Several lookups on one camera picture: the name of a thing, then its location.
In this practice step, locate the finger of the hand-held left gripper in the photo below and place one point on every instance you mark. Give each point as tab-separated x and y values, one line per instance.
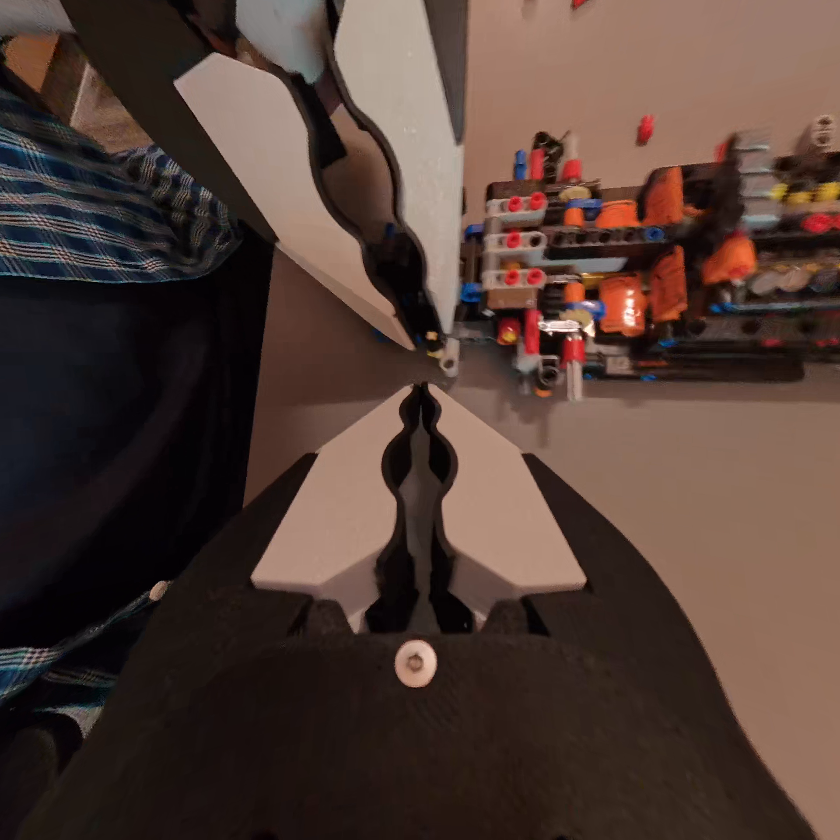
407	98
262	164

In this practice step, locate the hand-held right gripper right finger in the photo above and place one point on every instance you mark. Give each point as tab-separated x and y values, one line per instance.
505	525

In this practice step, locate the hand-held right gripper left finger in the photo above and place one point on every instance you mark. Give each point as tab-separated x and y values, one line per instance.
328	525

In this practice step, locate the large multicoloured lego model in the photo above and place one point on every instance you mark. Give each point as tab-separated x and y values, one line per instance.
623	295

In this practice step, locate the person in plaid shirt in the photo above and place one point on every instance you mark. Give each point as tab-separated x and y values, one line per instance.
98	216

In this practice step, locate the dark navy garment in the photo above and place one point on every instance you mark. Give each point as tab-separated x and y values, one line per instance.
98	394

